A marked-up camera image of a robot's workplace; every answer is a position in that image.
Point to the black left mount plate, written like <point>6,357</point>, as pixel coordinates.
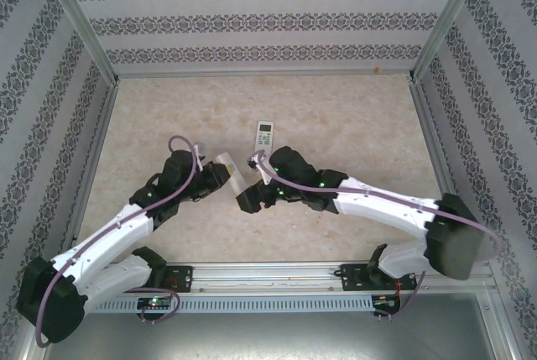
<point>184,278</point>

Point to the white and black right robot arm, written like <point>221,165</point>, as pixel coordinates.
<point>377,205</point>

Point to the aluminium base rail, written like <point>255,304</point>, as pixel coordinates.
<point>268,276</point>

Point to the small circuit board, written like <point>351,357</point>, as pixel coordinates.
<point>384,302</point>

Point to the aluminium side rail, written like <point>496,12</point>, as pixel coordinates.
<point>93,167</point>
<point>444,167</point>

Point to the aluminium frame post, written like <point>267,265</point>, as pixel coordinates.
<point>79,20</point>
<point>449,20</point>

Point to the black right mount plate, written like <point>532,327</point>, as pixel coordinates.
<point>356,278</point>

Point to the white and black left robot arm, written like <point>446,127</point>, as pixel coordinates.
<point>105,238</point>

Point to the circuit board with green light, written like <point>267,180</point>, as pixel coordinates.
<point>155,303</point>

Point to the black mount plate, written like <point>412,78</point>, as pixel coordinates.
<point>356,278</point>
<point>184,278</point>

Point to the grey metal sheet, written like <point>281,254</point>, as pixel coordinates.
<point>268,339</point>

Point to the white remote with label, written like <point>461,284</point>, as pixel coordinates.
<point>236,175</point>

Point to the white remote with display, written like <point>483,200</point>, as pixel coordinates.
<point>264,135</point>

